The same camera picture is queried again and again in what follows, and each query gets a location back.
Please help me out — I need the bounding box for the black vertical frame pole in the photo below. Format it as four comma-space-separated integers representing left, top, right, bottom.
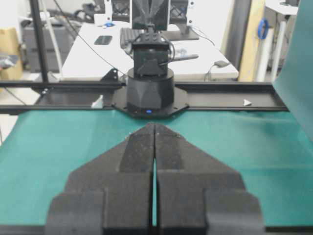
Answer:
29, 0, 48, 83

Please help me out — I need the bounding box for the green table cloth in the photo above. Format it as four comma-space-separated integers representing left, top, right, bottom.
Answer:
0, 110, 313, 226

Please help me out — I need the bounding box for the blue tape roll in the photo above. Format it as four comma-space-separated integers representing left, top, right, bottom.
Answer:
257, 18, 269, 40

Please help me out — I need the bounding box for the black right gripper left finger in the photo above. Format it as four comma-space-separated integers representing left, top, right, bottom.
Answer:
45, 124, 155, 235

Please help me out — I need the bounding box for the black smartphone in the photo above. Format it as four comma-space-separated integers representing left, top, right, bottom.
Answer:
94, 35, 113, 46

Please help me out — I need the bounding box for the black aluminium frame rail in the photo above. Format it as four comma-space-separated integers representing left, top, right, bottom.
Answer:
0, 81, 286, 115

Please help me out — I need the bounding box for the green side curtain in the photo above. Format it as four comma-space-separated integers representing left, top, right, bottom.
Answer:
272, 0, 313, 141

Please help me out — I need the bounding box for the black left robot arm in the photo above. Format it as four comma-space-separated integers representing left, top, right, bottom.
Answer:
127, 24, 174, 114

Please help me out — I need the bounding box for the cardboard box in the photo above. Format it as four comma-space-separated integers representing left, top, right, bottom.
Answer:
0, 27, 23, 80

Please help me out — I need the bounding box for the black computer monitor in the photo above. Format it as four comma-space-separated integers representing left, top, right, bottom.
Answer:
104, 0, 199, 41

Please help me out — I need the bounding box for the black keyboard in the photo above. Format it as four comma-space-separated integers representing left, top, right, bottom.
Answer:
120, 27, 143, 54

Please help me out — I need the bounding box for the black octagonal left base plate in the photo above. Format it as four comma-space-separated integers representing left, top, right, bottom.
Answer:
112, 87, 189, 119

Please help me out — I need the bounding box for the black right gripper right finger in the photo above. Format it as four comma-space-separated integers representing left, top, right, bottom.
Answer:
155, 124, 265, 235

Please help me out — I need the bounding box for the grey computer mouse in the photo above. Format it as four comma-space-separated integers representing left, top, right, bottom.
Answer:
214, 60, 230, 68

